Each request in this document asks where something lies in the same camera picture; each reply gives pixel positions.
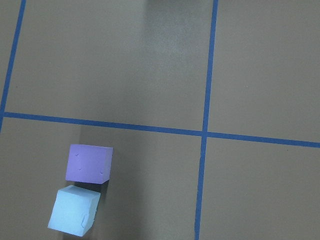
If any purple foam block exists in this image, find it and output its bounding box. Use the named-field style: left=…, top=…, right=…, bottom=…
left=65, top=144, right=114, bottom=184

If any light blue foam block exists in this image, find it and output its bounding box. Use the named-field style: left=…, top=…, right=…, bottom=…
left=47, top=185, right=101, bottom=237

